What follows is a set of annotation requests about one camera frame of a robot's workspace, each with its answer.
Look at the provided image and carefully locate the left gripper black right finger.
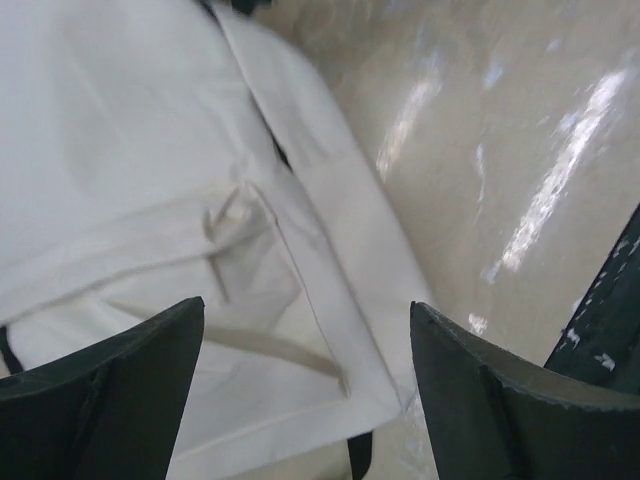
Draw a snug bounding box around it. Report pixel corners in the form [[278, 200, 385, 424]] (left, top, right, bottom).
[[410, 302, 639, 479]]

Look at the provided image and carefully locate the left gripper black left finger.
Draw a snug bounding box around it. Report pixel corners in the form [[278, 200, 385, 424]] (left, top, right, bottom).
[[1, 297, 204, 479]]

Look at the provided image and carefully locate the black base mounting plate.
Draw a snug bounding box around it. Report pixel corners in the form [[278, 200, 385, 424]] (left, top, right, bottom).
[[545, 211, 640, 395]]

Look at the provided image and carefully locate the beige canvas backpack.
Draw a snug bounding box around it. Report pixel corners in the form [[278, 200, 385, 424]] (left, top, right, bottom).
[[1, 1, 431, 479]]

